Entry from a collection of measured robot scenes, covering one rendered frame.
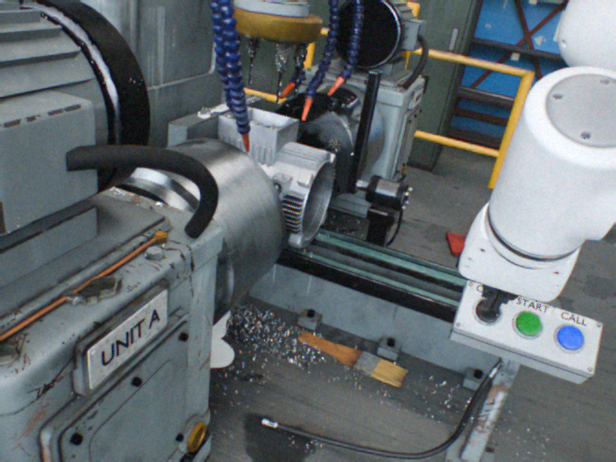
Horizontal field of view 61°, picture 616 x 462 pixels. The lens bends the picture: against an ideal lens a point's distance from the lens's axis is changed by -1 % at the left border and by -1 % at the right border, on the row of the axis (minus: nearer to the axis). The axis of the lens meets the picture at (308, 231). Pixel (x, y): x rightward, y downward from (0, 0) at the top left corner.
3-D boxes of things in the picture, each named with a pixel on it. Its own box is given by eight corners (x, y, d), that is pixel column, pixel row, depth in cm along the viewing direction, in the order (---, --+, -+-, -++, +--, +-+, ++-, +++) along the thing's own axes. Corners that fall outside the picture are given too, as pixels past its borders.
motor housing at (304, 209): (199, 233, 104) (203, 139, 95) (245, 200, 120) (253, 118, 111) (291, 264, 98) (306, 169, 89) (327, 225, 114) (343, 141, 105)
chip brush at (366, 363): (294, 344, 97) (295, 340, 96) (306, 330, 101) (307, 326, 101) (401, 390, 90) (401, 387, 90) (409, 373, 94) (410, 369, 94)
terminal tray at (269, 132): (214, 153, 100) (217, 115, 97) (242, 139, 109) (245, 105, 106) (271, 170, 97) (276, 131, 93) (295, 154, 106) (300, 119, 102)
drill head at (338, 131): (242, 194, 123) (252, 87, 112) (308, 150, 158) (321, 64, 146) (343, 225, 116) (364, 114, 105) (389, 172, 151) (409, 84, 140)
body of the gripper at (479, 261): (600, 205, 47) (562, 258, 56) (486, 174, 49) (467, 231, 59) (586, 279, 44) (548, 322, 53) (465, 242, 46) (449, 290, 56)
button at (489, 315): (470, 321, 67) (473, 316, 66) (477, 300, 69) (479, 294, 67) (494, 328, 67) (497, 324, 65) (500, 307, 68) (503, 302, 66)
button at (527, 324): (511, 334, 66) (513, 329, 64) (516, 313, 67) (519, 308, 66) (534, 342, 65) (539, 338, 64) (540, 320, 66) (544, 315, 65)
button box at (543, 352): (446, 339, 71) (452, 326, 66) (461, 291, 73) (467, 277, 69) (580, 386, 66) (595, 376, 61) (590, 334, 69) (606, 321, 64)
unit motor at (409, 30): (310, 148, 150) (335, -13, 131) (346, 124, 178) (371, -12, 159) (398, 172, 143) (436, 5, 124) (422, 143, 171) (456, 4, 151)
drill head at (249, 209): (-6, 362, 67) (-38, 183, 56) (164, 247, 98) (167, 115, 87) (156, 442, 60) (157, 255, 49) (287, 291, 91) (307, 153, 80)
